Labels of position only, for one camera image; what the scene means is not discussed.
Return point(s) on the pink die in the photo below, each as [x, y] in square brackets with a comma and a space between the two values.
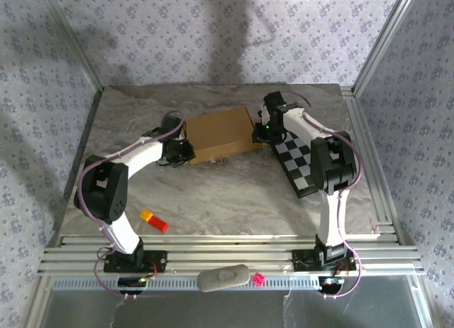
[259, 279]

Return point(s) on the aluminium side rail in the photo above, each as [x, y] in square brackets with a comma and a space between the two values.
[379, 186]

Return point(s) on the red toy brick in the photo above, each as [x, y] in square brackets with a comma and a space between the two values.
[159, 224]

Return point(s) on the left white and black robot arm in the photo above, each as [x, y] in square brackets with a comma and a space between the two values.
[120, 228]

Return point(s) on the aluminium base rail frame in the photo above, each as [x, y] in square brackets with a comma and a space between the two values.
[230, 250]

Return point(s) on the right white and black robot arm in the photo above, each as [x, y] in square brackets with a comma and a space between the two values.
[331, 207]

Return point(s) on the brown cardboard box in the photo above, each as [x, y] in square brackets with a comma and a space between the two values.
[220, 136]

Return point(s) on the grey oval stone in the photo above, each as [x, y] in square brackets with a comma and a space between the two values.
[222, 277]

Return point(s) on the grey metal sheet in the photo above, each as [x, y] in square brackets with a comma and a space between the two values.
[230, 310]

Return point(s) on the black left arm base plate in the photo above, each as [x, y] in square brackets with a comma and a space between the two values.
[156, 260]

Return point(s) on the aluminium frame post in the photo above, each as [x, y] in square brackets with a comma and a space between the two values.
[384, 40]
[71, 44]

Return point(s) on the black round circuit board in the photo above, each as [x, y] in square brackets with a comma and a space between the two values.
[330, 284]
[132, 284]

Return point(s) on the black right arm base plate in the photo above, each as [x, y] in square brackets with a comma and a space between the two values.
[301, 260]

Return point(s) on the yellow toy brick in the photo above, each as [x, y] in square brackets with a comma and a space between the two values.
[146, 214]

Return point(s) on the black and white chessboard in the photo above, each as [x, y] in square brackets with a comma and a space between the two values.
[298, 164]

